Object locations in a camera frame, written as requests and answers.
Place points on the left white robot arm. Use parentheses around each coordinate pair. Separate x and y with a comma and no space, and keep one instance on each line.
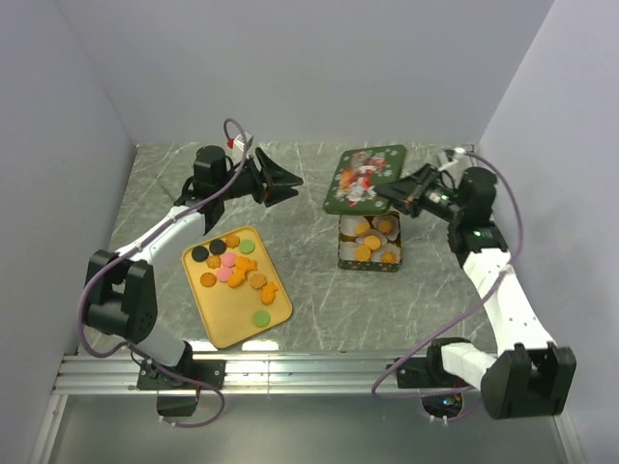
(119,296)

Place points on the orange fish cookie right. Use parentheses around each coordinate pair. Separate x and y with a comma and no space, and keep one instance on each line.
(268,293)

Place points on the green sandwich cookie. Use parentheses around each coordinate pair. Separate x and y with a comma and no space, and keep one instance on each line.
(261,318)
(247,246)

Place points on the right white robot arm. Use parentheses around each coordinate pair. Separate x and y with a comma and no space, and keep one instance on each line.
(530,375)

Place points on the orange fish cookie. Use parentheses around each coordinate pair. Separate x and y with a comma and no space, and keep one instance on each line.
(268,293)
(245,264)
(237,278)

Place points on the green sandwich cookie near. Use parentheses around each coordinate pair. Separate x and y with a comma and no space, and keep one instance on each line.
(261,318)

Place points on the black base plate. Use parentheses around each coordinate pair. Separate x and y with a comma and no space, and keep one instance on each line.
(424,373)
(207,371)

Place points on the aluminium rail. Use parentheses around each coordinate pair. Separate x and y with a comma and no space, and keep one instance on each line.
(485,255)
(243,373)

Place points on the black sandwich cookie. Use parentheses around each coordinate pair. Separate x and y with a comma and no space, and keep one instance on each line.
(200,253)
(217,247)

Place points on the chocolate chip cookie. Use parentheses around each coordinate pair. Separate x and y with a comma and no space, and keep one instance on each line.
(208,280)

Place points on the yellow plastic tray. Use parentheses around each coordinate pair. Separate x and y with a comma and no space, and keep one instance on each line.
(226,312)

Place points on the green cookie tin box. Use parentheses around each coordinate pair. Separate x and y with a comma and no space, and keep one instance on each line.
(370,266)

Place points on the orange fish cookie middle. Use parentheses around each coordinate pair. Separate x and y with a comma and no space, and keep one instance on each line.
(237,278)

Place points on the pink sandwich cookie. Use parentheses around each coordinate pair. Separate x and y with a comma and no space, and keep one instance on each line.
(228,259)
(224,274)

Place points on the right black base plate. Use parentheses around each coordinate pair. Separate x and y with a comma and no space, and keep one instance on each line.
(424,373)

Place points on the green sandwich cookie far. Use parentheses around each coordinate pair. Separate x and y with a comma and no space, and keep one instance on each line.
(247,246)

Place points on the orange fish cookie upper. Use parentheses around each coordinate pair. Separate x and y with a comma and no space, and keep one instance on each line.
(245,264)

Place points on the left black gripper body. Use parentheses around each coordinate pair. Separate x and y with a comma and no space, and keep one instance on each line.
(249,183)

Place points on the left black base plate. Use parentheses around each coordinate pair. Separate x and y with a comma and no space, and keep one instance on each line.
(207,371)

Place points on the aluminium right side rail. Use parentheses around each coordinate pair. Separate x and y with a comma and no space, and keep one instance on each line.
(485,255)

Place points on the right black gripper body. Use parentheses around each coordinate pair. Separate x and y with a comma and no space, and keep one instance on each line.
(435,198)

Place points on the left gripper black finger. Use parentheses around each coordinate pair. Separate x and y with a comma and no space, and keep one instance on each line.
(273,175)
(276,195)

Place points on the aluminium front rail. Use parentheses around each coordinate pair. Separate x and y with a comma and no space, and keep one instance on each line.
(243,373)

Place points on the tan flower cookie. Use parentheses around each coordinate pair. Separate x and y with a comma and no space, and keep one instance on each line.
(258,281)

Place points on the gold tin lid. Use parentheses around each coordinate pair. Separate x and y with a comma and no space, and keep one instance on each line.
(352,191)

